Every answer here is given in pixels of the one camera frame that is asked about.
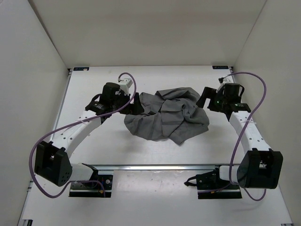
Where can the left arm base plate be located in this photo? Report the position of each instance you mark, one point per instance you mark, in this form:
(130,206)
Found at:
(94,190)

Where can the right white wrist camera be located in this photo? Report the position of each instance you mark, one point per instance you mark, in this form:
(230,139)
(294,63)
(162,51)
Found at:
(223,81)

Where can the left blue corner sticker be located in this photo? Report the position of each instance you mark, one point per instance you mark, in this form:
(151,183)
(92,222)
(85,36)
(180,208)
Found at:
(80,68)

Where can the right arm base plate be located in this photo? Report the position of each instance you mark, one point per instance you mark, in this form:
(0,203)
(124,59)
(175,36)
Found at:
(210,186)

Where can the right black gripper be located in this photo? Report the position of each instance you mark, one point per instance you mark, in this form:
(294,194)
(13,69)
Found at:
(210,93)

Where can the right blue corner sticker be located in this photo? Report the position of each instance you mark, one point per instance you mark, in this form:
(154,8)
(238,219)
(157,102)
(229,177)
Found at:
(220,67)

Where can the blue corner sticker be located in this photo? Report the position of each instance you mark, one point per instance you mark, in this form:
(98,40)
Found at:
(220,67)
(80,68)

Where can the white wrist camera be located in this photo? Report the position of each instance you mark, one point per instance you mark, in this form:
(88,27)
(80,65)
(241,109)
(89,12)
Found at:
(125,85)
(223,81)

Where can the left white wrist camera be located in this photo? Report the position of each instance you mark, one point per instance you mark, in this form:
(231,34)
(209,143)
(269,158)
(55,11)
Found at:
(125,85)

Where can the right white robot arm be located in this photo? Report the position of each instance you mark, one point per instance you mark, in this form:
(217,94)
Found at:
(261,166)

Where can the grey skirt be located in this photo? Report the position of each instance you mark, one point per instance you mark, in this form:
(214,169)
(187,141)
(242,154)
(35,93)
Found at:
(169,113)

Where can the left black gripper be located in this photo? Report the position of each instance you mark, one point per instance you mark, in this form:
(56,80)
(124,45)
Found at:
(137,107)

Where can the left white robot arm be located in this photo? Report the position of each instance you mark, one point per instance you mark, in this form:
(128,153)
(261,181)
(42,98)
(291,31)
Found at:
(52,160)

